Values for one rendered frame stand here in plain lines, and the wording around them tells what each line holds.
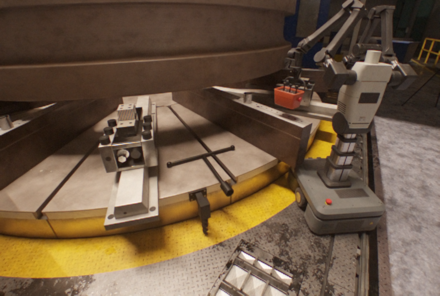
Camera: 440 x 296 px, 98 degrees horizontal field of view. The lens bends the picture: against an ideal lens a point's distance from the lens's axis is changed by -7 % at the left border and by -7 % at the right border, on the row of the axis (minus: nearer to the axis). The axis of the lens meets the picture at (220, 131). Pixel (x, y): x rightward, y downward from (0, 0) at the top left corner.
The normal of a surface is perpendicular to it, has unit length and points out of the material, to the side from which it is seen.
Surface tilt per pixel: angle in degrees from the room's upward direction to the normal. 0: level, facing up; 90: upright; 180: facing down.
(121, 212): 90
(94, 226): 90
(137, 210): 90
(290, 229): 0
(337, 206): 0
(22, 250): 0
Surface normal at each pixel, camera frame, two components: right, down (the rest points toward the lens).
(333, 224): 0.04, 0.46
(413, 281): 0.00, -0.89
